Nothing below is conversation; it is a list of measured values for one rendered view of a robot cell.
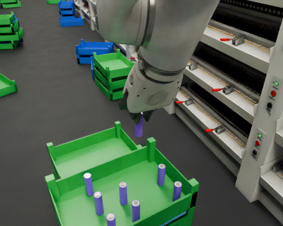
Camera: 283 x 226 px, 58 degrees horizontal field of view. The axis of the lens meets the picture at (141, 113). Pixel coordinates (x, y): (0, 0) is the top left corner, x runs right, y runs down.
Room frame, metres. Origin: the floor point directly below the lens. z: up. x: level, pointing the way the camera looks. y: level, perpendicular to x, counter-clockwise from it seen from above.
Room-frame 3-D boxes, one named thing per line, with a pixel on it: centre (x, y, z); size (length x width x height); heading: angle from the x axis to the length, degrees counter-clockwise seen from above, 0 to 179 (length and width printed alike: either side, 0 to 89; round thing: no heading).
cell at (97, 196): (0.38, 0.10, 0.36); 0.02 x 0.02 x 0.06
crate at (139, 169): (0.41, 0.05, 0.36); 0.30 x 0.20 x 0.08; 120
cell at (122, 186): (0.41, 0.04, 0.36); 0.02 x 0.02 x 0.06
